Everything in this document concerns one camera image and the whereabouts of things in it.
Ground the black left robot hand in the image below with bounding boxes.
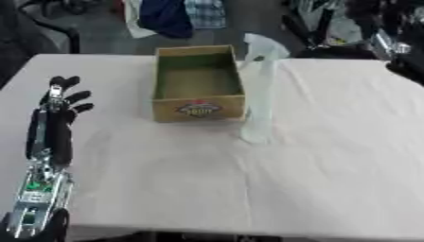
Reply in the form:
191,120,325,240
23,75,97,169

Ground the tan cardboard box green inside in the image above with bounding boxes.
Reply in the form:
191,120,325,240
150,43,249,124

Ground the translucent white spray bottle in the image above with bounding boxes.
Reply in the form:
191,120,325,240
237,32,292,146

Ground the black chair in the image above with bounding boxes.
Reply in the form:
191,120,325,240
0,0,83,87

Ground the white cloth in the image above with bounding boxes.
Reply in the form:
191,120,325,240
120,0,159,40

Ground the dark blue garment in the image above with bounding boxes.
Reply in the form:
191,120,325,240
137,0,196,40

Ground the blue checked garment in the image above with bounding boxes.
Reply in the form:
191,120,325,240
184,0,229,30

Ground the black tripod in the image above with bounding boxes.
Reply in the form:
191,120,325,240
279,0,355,51

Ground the white plastic bag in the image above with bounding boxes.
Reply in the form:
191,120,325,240
323,11,364,45

